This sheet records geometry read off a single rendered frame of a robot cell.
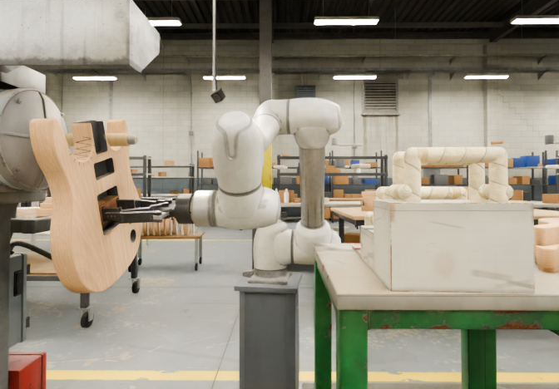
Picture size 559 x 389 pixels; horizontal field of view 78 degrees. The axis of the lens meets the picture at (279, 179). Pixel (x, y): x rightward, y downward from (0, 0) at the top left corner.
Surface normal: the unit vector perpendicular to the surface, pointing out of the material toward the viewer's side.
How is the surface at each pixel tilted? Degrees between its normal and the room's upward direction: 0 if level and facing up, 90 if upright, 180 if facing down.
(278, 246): 87
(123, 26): 90
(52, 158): 119
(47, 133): 94
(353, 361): 89
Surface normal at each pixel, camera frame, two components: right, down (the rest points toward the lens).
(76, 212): 1.00, -0.04
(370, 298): -0.01, -0.02
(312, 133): -0.07, 0.55
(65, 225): -0.02, -0.23
